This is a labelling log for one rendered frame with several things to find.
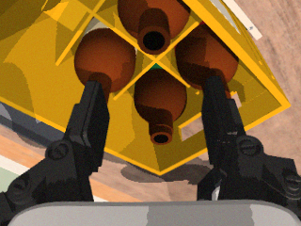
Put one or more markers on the yellow wooden crate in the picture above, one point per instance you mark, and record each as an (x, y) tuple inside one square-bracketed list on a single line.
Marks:
[(37, 74)]

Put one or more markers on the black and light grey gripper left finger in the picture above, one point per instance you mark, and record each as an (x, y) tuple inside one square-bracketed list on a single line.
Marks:
[(79, 152)]

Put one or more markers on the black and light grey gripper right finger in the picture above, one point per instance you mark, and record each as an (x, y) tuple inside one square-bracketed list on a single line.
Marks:
[(246, 170)]

